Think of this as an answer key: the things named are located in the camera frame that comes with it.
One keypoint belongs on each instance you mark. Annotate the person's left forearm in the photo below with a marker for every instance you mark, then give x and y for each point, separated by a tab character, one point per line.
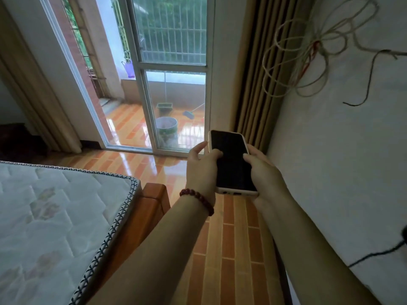
149	257

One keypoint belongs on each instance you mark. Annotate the white quilted mattress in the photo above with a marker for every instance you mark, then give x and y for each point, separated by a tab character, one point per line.
54	228

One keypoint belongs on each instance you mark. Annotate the black smartphone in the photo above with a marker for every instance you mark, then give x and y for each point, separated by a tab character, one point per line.
231	161

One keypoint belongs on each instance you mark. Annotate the person's right forearm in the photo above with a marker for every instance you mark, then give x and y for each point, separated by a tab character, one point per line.
310	250

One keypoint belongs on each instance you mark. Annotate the purple watering can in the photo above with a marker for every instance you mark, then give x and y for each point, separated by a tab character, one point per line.
129	69

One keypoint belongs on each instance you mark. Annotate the beige wooden door frame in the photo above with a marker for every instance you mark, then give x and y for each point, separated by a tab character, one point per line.
35	88

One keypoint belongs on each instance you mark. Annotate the person's left thumb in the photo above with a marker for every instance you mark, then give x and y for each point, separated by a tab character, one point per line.
211	154

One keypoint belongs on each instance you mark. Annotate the white window security grille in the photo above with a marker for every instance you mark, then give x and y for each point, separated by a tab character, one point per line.
171	28

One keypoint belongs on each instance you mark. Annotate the dark wooden cabinet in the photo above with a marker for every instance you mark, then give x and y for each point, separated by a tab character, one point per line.
19	141

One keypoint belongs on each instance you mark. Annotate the orange wooden bed frame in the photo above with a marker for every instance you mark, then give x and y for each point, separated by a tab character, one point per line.
143	215

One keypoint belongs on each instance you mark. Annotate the person's right thumb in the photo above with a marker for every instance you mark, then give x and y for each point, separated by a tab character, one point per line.
248	161

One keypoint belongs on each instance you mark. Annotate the beige pleated curtain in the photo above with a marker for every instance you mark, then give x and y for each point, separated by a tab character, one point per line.
264	69

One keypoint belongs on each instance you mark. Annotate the person's right hand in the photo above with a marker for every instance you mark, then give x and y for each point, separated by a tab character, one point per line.
264	177

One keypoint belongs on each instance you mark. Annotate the white sliding glass door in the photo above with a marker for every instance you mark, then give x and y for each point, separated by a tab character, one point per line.
165	76

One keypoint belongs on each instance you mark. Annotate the person's left hand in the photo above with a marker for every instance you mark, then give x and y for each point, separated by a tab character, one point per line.
200	174

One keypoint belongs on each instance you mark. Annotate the white plastic bucket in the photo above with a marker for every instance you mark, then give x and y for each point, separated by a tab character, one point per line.
166	127

